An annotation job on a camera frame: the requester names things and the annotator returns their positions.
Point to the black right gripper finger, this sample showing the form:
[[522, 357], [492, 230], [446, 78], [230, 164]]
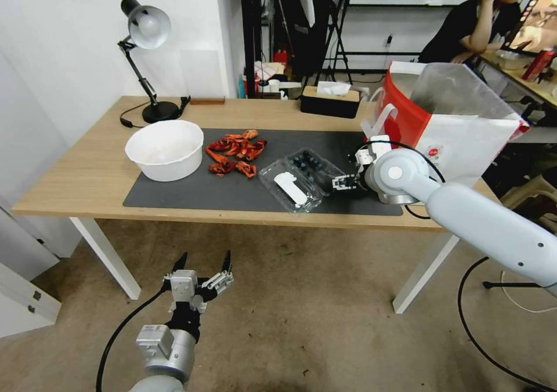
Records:
[[346, 183], [359, 157]]

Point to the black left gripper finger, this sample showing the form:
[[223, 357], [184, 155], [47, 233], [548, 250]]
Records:
[[227, 263], [182, 263]]

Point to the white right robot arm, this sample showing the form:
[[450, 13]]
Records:
[[478, 218]]

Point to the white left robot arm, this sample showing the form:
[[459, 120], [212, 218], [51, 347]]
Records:
[[167, 366]]

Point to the clear plastic takeout container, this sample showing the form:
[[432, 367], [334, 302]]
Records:
[[296, 183]]

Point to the black tissue box wooden lid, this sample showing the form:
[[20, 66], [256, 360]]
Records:
[[328, 105]]

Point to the red white takeout bag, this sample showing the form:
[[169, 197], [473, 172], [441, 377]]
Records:
[[461, 139]]

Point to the white label sticker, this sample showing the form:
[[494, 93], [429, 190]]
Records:
[[290, 187]]

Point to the black rubber table mat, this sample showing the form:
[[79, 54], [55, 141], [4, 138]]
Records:
[[191, 192]]

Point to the white table leg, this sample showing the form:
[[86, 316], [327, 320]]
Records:
[[424, 270], [109, 257]]

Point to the white tissue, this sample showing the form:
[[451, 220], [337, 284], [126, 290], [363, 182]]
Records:
[[333, 88]]

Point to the red crayfish shell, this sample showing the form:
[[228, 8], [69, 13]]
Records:
[[246, 170], [247, 135], [257, 148], [221, 167], [237, 152], [219, 145]]

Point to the white round bowl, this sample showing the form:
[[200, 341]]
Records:
[[165, 153]]

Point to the black tripod stand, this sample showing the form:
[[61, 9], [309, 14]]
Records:
[[335, 39]]

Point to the blue bottle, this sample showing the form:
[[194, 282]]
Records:
[[241, 87]]

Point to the person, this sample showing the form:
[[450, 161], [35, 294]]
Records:
[[457, 31]]

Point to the white cabinet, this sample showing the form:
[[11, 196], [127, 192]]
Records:
[[21, 287]]

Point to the black metal rack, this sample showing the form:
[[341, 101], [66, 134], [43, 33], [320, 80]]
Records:
[[252, 26]]

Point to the wooden side desk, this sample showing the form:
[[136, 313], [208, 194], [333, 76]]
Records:
[[518, 83]]

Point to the clear acrylic panel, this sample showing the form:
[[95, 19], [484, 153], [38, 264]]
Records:
[[199, 74]]

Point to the black stand foot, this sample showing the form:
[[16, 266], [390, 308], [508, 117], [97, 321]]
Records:
[[518, 284]]

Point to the red drink can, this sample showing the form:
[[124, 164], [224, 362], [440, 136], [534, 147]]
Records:
[[537, 66]]

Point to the framed display screen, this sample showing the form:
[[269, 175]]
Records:
[[537, 13]]

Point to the black desk lamp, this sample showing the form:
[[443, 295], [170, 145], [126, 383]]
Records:
[[150, 26]]

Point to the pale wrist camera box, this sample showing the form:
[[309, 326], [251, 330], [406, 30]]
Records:
[[379, 143], [184, 285]]

